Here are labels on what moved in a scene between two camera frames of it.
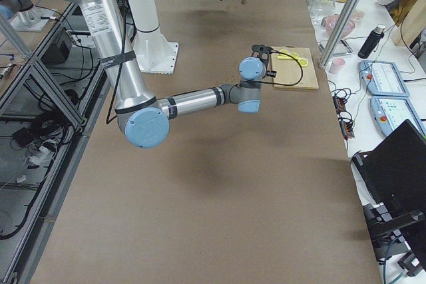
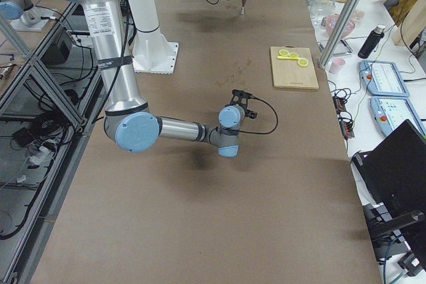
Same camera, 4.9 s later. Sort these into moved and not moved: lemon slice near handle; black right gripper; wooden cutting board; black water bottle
Moved: black right gripper
Not moved: lemon slice near handle; black water bottle; wooden cutting board
